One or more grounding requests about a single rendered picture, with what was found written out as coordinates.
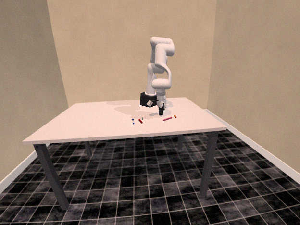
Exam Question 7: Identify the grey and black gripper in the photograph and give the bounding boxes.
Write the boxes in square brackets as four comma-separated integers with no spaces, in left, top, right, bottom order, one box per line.
[157,95,166,115]

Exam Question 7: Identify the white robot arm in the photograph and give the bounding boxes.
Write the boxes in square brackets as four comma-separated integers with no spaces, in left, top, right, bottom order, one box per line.
[145,37,175,96]

